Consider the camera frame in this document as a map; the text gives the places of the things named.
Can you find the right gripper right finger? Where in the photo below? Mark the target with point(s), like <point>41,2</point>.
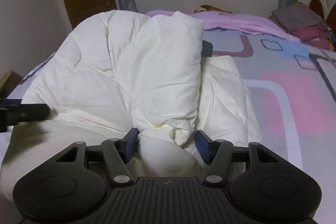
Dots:
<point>217,154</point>

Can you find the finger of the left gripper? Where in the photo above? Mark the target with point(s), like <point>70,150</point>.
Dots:
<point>13,111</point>

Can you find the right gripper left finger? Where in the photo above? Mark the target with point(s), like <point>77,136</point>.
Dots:
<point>117,153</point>

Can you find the white puffer jacket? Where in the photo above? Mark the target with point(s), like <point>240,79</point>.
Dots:
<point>120,70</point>

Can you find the stack of folded clothes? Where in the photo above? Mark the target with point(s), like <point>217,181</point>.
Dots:
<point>303,23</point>

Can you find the wooden bedside furniture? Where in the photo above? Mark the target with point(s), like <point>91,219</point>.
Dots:
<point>9,82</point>

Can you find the patterned grey bed sheet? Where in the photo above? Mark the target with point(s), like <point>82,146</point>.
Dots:
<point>293,93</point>

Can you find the pink blanket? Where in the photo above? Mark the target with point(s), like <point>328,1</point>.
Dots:
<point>231,21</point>

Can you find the yellow patterned pillow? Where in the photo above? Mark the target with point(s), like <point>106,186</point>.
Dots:
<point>203,8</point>

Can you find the red and white headboard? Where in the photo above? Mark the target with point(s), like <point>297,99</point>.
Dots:
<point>321,9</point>

